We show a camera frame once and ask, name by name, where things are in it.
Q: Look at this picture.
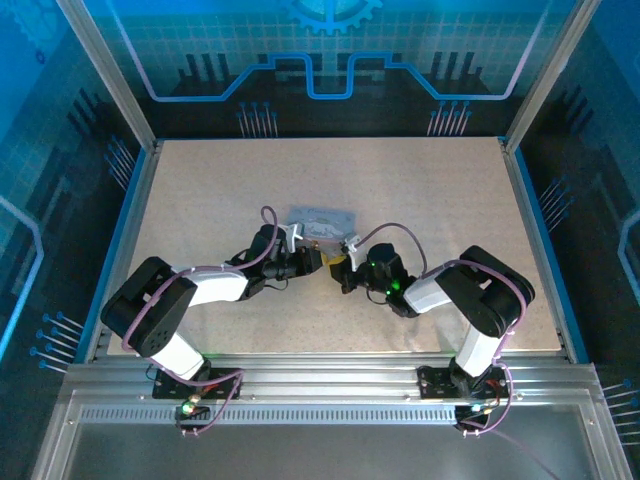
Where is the right aluminium corner post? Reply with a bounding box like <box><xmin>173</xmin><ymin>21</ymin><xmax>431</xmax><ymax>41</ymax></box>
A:
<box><xmin>503</xmin><ymin>0</ymin><xmax>615</xmax><ymax>147</ymax></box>

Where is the pastel cartoon tin box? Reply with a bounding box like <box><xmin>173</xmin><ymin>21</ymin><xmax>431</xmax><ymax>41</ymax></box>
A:
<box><xmin>286</xmin><ymin>203</ymin><xmax>359</xmax><ymax>247</ymax></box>

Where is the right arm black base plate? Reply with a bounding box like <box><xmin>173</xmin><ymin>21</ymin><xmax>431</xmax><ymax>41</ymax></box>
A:
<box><xmin>415</xmin><ymin>362</ymin><xmax>512</xmax><ymax>402</ymax></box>

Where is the left aluminium corner post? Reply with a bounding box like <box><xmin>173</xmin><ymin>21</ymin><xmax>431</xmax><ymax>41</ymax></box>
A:
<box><xmin>53</xmin><ymin>0</ymin><xmax>162</xmax><ymax>152</ymax></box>

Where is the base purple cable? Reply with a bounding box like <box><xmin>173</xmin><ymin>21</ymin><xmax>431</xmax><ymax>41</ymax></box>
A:
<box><xmin>157</xmin><ymin>369</ymin><xmax>246</xmax><ymax>438</ymax></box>
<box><xmin>458</xmin><ymin>362</ymin><xmax>515</xmax><ymax>438</ymax></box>

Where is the left aluminium side rail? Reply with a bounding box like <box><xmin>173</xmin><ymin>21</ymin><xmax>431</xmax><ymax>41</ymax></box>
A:
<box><xmin>88</xmin><ymin>139</ymin><xmax>165</xmax><ymax>362</ymax></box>

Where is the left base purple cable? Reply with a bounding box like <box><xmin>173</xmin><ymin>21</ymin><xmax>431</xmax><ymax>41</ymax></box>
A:
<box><xmin>157</xmin><ymin>369</ymin><xmax>246</xmax><ymax>438</ymax></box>

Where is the right aluminium side rail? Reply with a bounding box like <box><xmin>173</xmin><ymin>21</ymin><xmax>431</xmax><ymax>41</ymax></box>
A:
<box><xmin>498</xmin><ymin>136</ymin><xmax>574</xmax><ymax>362</ymax></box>

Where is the slotted grey cable duct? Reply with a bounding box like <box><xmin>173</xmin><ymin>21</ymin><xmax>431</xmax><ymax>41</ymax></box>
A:
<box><xmin>78</xmin><ymin>405</ymin><xmax>460</xmax><ymax>426</ymax></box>

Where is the aluminium side rail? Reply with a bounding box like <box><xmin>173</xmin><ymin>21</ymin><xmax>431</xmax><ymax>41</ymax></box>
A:
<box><xmin>498</xmin><ymin>136</ymin><xmax>574</xmax><ymax>362</ymax></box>
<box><xmin>88</xmin><ymin>139</ymin><xmax>165</xmax><ymax>362</ymax></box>

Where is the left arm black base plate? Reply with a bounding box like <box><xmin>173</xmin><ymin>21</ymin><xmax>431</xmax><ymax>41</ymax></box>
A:
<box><xmin>151</xmin><ymin>366</ymin><xmax>245</xmax><ymax>401</ymax></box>

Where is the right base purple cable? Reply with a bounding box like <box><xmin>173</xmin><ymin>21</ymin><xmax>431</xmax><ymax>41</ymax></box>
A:
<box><xmin>458</xmin><ymin>362</ymin><xmax>515</xmax><ymax>438</ymax></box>

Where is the aluminium corner post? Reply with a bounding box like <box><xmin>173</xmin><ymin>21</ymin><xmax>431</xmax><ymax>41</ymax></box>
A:
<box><xmin>503</xmin><ymin>0</ymin><xmax>615</xmax><ymax>147</ymax></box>
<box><xmin>53</xmin><ymin>0</ymin><xmax>162</xmax><ymax>152</ymax></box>

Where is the aluminium front rail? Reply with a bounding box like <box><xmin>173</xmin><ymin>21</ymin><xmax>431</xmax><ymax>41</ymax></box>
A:
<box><xmin>63</xmin><ymin>351</ymin><xmax>604</xmax><ymax>407</ymax></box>

